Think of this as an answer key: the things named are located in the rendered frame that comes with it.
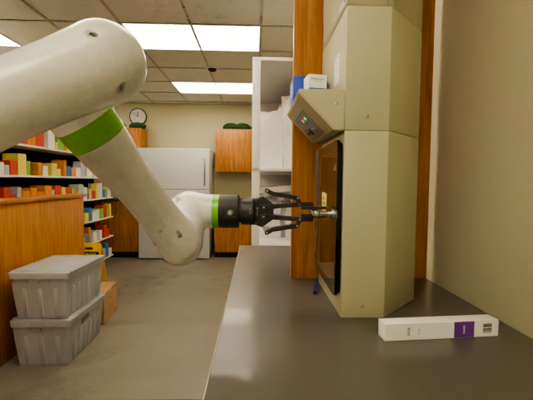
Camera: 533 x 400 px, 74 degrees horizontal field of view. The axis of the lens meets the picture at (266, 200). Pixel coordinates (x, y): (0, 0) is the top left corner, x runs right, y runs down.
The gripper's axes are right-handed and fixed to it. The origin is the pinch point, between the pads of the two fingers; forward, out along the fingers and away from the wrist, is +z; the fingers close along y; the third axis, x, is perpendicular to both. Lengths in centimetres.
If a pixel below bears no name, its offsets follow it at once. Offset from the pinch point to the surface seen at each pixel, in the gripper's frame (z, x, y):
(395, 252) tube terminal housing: 20.8, -6.6, -10.2
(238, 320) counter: -20.2, -12.1, -26.0
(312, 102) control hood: -2.3, -11.2, 27.6
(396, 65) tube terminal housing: 19.2, -8.5, 37.7
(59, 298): -150, 143, -72
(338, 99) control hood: 3.9, -11.1, 28.4
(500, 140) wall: 49, -5, 20
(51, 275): -153, 141, -55
